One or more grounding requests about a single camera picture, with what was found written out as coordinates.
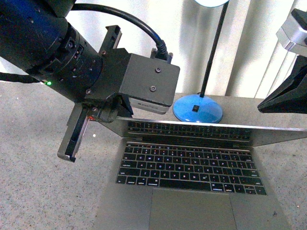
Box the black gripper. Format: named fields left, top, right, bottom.
left=57, top=25, right=133, bottom=162

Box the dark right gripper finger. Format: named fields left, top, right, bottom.
left=258, top=56, right=307, bottom=114

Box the grey laptop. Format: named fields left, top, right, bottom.
left=94, top=117, right=307, bottom=230

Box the blue desk lamp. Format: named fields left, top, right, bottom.
left=173, top=0, right=229, bottom=124

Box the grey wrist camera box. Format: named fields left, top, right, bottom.
left=119, top=54, right=180, bottom=115

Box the black camera cable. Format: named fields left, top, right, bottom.
left=68, top=3, right=173, bottom=64

